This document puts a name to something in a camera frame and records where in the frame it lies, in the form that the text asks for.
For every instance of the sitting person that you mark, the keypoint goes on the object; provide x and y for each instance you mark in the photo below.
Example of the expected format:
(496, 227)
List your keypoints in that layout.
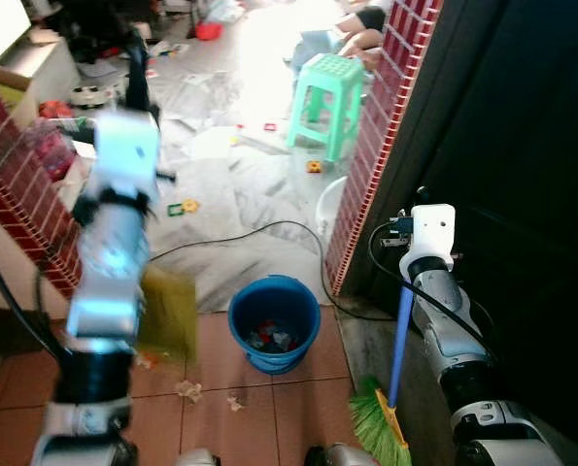
(364, 34)

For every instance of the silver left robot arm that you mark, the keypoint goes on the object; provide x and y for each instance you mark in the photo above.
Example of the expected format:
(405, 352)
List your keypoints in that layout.
(109, 262)

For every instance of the blue plastic bucket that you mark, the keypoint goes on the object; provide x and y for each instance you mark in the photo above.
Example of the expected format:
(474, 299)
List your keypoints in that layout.
(259, 296)

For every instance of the cardboard box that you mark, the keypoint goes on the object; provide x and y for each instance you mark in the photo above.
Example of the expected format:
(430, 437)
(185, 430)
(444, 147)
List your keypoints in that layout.
(7, 92)

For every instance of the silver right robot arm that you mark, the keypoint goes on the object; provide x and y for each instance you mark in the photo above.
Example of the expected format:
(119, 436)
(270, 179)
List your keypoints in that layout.
(449, 320)

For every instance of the red plastic basin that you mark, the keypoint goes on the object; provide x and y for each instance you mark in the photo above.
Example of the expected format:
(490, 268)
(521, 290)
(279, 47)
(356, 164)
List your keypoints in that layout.
(207, 31)

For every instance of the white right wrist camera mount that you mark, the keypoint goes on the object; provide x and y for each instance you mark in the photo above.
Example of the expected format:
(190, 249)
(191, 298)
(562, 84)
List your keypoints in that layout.
(432, 233)

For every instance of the small crumpled paper scrap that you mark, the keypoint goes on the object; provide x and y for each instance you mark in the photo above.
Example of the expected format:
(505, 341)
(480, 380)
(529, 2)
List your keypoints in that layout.
(235, 403)

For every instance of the green plastic stool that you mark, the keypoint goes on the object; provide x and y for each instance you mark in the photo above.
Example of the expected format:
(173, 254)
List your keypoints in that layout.
(329, 76)

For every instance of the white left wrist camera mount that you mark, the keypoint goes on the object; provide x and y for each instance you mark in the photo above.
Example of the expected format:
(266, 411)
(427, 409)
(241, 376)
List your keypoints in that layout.
(125, 153)

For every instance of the yellow toy piece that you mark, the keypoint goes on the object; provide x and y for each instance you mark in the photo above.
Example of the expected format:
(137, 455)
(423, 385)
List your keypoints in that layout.
(189, 205)

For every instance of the dark door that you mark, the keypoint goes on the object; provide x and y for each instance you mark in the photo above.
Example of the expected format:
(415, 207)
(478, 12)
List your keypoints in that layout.
(512, 194)

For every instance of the grey left robot knee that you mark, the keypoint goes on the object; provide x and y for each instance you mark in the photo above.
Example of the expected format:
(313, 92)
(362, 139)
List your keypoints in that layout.
(196, 458)

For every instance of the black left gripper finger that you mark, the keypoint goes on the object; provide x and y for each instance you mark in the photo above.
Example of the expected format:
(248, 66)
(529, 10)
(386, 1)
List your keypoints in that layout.
(136, 47)

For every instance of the grey robot knee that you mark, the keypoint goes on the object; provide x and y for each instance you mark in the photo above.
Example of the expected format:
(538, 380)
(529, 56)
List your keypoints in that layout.
(327, 456)
(196, 458)

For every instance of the rubbish in bucket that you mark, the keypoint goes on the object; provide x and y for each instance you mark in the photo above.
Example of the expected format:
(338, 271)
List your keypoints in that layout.
(274, 337)

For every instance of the green square toy frame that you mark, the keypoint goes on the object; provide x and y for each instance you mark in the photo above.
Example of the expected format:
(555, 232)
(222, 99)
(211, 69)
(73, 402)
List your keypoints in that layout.
(170, 209)

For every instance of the small red toy piece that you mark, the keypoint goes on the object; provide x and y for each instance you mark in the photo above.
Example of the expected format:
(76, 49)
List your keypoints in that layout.
(269, 126)

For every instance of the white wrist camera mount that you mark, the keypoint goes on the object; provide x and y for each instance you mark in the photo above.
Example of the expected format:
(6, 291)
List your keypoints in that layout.
(432, 233)
(125, 153)

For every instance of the orange toy block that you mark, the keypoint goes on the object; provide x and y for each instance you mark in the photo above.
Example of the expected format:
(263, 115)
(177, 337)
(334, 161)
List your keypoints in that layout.
(314, 166)

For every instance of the light blue cloth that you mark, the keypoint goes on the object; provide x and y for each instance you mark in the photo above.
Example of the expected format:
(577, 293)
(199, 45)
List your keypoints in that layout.
(318, 49)

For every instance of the grey right robot knee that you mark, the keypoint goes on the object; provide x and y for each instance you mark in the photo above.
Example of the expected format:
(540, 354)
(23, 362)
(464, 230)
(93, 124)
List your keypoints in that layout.
(327, 456)

